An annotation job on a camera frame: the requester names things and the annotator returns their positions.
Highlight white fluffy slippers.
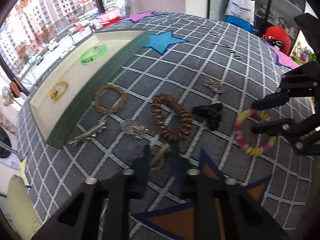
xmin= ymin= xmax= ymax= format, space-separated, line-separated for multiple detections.
xmin=1 ymin=86 xmax=14 ymax=106

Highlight glass door cabinet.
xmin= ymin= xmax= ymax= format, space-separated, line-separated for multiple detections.
xmin=234 ymin=0 xmax=307 ymax=34

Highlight beige hair clip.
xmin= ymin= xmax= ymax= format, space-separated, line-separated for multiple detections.
xmin=149 ymin=144 xmax=172 ymax=168

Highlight silver heart hair clip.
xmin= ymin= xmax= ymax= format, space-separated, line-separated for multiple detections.
xmin=120 ymin=120 xmax=148 ymax=139

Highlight blue box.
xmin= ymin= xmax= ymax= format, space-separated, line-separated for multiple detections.
xmin=225 ymin=15 xmax=254 ymax=33

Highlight green tray with cream lining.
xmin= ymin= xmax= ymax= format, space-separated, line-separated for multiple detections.
xmin=29 ymin=29 xmax=150 ymax=150

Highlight brown spiral hair tie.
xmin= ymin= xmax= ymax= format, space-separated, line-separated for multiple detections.
xmin=152 ymin=94 xmax=193 ymax=142

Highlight long silver rhinestone hair clip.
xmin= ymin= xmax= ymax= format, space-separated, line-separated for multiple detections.
xmin=68 ymin=120 xmax=107 ymax=146

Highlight yellow hair tie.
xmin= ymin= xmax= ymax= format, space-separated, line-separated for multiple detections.
xmin=50 ymin=80 xmax=69 ymax=101

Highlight pink and yellow bead bracelet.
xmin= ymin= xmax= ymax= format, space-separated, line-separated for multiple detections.
xmin=232 ymin=109 xmax=277 ymax=156

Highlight translucent green bracelet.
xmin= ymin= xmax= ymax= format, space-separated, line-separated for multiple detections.
xmin=79 ymin=43 xmax=108 ymax=65

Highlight black claw hair clip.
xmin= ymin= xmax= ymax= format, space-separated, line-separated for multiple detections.
xmin=191 ymin=102 xmax=224 ymax=131

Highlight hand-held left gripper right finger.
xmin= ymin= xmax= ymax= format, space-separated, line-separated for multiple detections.
xmin=172 ymin=145 xmax=293 ymax=240

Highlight white carrier bag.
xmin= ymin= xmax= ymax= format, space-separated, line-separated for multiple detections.
xmin=224 ymin=0 xmax=256 ymax=22

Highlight light green chair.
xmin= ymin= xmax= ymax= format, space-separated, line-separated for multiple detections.
xmin=5 ymin=174 xmax=43 ymax=233

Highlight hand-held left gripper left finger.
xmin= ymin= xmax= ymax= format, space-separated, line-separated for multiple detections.
xmin=31 ymin=144 xmax=152 ymax=240

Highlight colourful printed box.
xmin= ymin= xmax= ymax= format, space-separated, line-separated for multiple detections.
xmin=290 ymin=30 xmax=318 ymax=65

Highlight brown slipper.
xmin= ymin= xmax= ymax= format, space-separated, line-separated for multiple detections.
xmin=9 ymin=81 xmax=23 ymax=98

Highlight red toy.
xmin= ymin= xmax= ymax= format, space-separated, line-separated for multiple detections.
xmin=260 ymin=26 xmax=292 ymax=55

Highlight braided rope bracelet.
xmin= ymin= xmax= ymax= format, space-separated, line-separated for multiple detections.
xmin=94 ymin=84 xmax=128 ymax=115

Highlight small silver hair clip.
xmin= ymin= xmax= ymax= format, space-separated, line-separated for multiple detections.
xmin=203 ymin=76 xmax=227 ymax=94

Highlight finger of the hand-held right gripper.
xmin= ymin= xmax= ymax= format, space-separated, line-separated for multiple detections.
xmin=251 ymin=110 xmax=320 ymax=157
xmin=251 ymin=61 xmax=320 ymax=111

